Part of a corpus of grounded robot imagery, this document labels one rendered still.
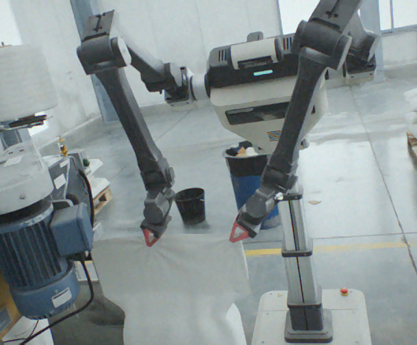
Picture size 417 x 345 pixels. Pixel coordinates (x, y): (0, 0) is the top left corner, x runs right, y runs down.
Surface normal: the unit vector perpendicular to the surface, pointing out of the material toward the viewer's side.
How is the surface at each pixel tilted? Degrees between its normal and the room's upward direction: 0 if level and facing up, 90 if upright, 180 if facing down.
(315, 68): 100
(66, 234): 90
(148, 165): 109
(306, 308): 90
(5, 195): 90
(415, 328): 0
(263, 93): 40
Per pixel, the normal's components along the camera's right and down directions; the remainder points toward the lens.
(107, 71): -0.14, 0.63
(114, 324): -0.23, 0.36
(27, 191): 0.77, 0.07
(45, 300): 0.35, 0.27
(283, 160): -0.55, 0.52
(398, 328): -0.19, -0.93
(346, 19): -0.24, -0.26
